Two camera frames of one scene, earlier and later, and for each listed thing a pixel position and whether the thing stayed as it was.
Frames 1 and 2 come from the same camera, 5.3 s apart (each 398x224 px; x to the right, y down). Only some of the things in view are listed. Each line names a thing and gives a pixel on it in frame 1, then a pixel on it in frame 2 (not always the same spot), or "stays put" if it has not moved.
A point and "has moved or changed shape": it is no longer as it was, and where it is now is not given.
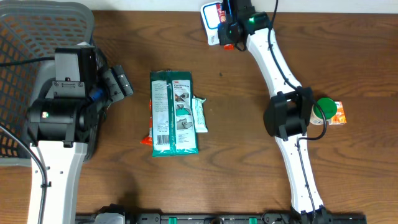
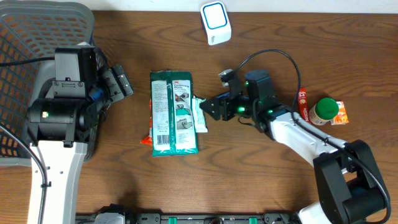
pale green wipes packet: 198,114 stays put
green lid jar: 329,107 stays put
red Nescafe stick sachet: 222,18 has moved or changed shape
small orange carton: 339,117 stays put
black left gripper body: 116,85 stays put
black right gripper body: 227,34 → 243,106
